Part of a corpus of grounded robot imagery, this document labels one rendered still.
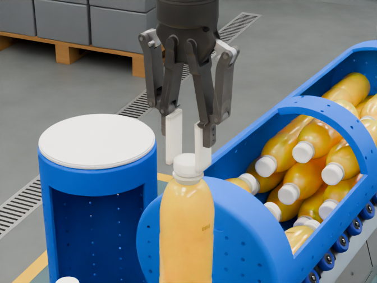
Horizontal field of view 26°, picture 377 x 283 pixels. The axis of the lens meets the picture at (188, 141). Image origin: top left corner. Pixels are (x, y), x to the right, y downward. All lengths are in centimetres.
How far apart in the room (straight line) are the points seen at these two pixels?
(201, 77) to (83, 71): 417
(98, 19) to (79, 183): 324
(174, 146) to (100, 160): 81
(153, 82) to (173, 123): 6
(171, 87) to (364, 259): 92
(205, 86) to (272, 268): 43
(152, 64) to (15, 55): 447
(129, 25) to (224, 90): 398
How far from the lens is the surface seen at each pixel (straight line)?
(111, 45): 506
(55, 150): 192
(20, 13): 536
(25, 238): 352
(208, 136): 103
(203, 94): 100
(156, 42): 102
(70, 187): 189
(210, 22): 97
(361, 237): 183
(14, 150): 424
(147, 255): 147
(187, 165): 105
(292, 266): 138
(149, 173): 193
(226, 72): 98
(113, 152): 190
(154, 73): 104
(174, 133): 106
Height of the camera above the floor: 191
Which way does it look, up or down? 27 degrees down
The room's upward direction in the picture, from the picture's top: straight up
